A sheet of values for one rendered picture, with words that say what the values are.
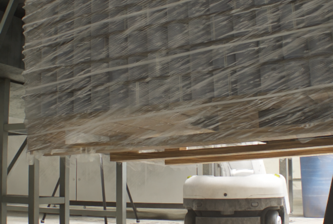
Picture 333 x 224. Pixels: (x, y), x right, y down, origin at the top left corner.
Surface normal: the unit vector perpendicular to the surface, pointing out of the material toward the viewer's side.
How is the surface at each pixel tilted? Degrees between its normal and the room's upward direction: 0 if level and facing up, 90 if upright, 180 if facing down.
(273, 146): 90
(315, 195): 92
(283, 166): 90
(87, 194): 90
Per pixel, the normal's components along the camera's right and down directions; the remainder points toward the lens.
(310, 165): -0.73, 0.04
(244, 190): -0.08, -0.18
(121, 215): -0.43, -0.14
